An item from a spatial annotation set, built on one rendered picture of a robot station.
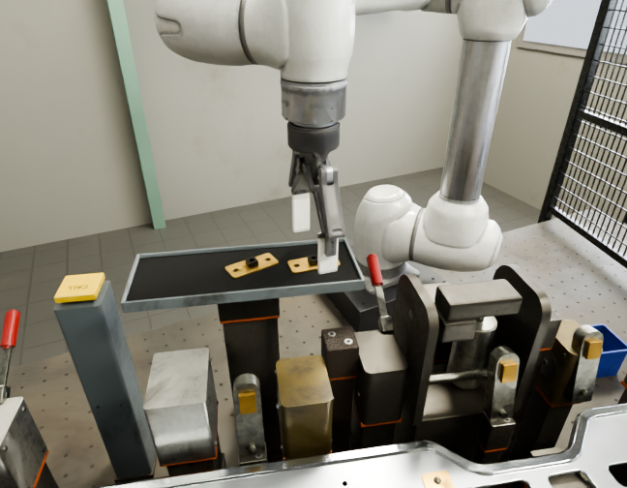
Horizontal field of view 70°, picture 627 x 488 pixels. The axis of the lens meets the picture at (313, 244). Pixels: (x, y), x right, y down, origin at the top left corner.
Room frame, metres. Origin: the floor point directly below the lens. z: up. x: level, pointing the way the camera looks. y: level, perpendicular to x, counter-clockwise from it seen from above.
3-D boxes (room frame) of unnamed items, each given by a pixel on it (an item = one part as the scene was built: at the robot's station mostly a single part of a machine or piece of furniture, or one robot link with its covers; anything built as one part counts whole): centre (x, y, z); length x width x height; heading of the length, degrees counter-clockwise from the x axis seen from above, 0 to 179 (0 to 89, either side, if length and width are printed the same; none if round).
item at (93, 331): (0.58, 0.37, 0.92); 0.08 x 0.08 x 0.44; 9
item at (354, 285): (0.62, 0.11, 1.16); 0.37 x 0.14 x 0.02; 99
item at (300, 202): (0.70, 0.02, 1.22); 0.03 x 0.01 x 0.07; 109
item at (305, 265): (0.63, 0.00, 1.17); 0.08 x 0.04 x 0.01; 108
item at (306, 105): (0.63, 0.00, 1.43); 0.09 x 0.09 x 0.06
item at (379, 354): (0.53, -0.10, 0.89); 0.12 x 0.07 x 0.38; 9
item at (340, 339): (0.52, -0.04, 0.90); 0.05 x 0.05 x 0.40; 9
